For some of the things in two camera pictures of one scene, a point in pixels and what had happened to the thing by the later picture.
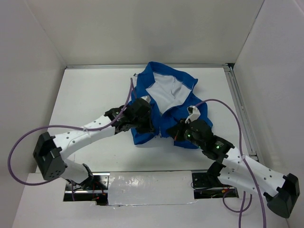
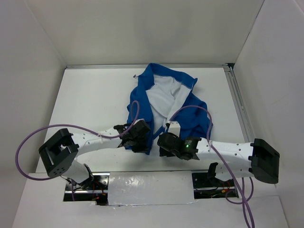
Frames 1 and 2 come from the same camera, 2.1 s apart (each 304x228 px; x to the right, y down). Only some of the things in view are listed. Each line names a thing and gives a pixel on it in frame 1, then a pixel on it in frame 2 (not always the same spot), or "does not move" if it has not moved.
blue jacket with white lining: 170,94 does not move
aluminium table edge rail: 197,66 does not move
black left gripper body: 146,119 to 139,144
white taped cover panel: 151,187 does not move
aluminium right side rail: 244,118 does not move
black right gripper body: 186,135 to 163,152
